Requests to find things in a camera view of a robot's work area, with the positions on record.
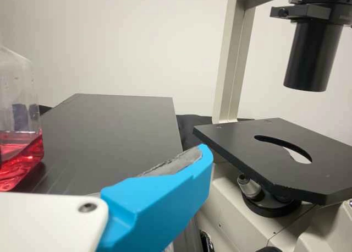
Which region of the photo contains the red liquid bottle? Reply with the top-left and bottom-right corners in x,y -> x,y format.
0,45 -> 45,193

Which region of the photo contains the black platform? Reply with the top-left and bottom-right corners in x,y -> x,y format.
10,93 -> 184,195

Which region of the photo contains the cream microscope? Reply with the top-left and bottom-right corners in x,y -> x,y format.
172,0 -> 352,252

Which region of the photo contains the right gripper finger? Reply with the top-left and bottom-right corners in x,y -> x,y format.
96,143 -> 214,250

